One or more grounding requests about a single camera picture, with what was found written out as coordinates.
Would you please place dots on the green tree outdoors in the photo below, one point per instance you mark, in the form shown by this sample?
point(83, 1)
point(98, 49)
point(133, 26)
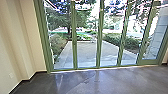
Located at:
point(68, 16)

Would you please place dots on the green hedge outdoors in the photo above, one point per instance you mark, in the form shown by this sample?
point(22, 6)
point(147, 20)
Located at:
point(128, 41)

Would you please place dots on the green framed glass door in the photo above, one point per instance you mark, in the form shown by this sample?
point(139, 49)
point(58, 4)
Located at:
point(74, 33)

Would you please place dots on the white wall outlet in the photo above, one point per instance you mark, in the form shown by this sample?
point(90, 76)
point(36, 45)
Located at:
point(11, 75)

